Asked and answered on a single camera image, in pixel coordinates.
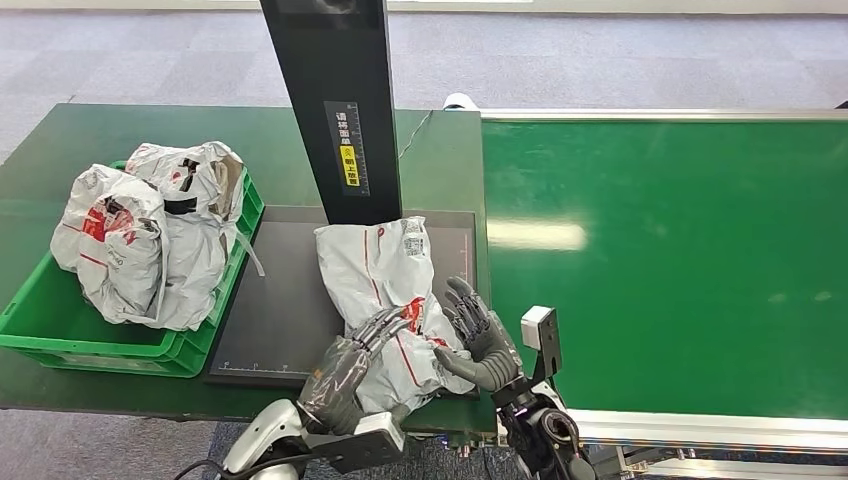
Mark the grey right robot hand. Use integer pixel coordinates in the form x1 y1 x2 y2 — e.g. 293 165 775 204
433 276 526 393

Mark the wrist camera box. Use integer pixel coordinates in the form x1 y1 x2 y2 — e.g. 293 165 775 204
519 305 564 386
307 410 407 476

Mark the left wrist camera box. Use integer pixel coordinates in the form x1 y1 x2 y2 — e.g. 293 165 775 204
307 410 407 476

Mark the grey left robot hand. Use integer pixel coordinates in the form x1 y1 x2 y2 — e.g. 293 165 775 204
298 306 413 437

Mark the green conveyor belt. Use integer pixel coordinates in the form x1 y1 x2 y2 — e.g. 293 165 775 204
482 119 848 420

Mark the white courier bag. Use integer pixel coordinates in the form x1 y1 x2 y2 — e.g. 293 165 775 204
49 164 168 326
313 215 478 420

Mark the black inbound scanner machine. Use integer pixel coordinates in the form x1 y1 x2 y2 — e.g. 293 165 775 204
205 0 480 399

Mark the white courier bag, red print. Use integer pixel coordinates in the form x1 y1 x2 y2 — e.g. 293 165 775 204
49 164 168 326

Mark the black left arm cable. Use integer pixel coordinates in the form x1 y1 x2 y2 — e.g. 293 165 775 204
173 452 346 480

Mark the silver conveyor frame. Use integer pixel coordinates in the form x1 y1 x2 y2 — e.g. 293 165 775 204
478 107 848 480

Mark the thin scanner cable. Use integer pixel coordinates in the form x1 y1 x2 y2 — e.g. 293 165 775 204
397 110 434 160

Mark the green plastic crate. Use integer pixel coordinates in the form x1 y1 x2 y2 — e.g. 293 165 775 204
0 160 266 379

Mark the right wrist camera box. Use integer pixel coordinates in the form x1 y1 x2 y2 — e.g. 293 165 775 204
519 305 564 386

